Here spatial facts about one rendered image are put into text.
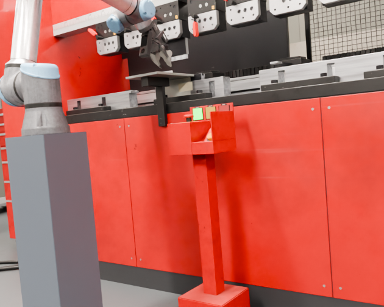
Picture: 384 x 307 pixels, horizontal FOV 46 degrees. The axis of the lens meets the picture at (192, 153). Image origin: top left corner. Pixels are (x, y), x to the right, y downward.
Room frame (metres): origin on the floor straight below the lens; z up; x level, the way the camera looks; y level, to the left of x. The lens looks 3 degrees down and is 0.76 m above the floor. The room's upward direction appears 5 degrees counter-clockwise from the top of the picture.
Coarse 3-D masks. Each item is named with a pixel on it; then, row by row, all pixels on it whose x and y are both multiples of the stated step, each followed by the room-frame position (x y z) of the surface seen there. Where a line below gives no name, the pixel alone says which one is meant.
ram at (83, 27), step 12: (60, 0) 2.59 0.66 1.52; (72, 0) 2.53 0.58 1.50; (84, 0) 2.47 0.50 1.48; (96, 0) 2.42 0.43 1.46; (156, 0) 2.18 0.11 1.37; (168, 0) 2.14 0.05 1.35; (180, 0) 2.12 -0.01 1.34; (60, 12) 2.59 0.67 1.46; (72, 12) 2.54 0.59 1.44; (84, 12) 2.48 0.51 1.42; (84, 24) 2.48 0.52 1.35; (60, 36) 2.66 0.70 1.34
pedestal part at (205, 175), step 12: (204, 156) 1.69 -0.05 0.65; (204, 168) 1.69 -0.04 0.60; (204, 180) 1.69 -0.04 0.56; (204, 192) 1.69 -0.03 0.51; (216, 192) 1.73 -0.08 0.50; (204, 204) 1.70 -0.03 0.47; (216, 204) 1.72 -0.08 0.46; (204, 216) 1.70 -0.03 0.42; (216, 216) 1.72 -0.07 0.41; (204, 228) 1.70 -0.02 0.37; (216, 228) 1.71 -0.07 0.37; (204, 240) 1.70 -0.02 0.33; (216, 240) 1.71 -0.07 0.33; (204, 252) 1.71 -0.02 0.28; (216, 252) 1.70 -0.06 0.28; (204, 264) 1.71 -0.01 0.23; (216, 264) 1.70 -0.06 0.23; (204, 276) 1.71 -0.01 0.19; (216, 276) 1.69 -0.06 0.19; (204, 288) 1.72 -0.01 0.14; (216, 288) 1.69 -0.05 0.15
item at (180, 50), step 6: (168, 42) 2.19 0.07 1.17; (174, 42) 2.17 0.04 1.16; (180, 42) 2.15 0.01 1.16; (186, 42) 2.14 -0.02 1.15; (174, 48) 2.17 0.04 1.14; (180, 48) 2.15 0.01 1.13; (186, 48) 2.14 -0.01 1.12; (174, 54) 2.17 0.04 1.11; (180, 54) 2.15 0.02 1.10; (186, 54) 2.14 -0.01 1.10; (174, 60) 2.19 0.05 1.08
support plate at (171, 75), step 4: (152, 72) 1.91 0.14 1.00; (156, 72) 1.89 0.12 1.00; (160, 72) 1.91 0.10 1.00; (164, 72) 1.93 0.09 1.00; (168, 72) 1.95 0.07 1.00; (172, 72) 1.98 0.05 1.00; (132, 76) 1.97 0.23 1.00; (136, 76) 1.96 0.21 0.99; (140, 76) 1.95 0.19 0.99; (144, 76) 1.95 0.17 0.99; (152, 76) 1.97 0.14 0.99; (156, 76) 1.98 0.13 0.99; (160, 76) 2.00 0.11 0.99; (164, 76) 2.01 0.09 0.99; (168, 76) 2.02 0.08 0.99; (172, 76) 2.03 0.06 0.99; (176, 76) 2.04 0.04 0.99; (180, 76) 2.06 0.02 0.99; (184, 76) 2.07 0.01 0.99; (188, 76) 2.08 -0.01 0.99; (192, 76) 2.10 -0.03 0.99
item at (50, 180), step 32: (32, 160) 1.38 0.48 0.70; (64, 160) 1.41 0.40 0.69; (32, 192) 1.39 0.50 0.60; (64, 192) 1.40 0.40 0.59; (32, 224) 1.40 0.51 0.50; (64, 224) 1.39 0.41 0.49; (32, 256) 1.41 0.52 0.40; (64, 256) 1.38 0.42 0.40; (96, 256) 1.50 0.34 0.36; (32, 288) 1.41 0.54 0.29; (64, 288) 1.37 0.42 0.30; (96, 288) 1.48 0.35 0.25
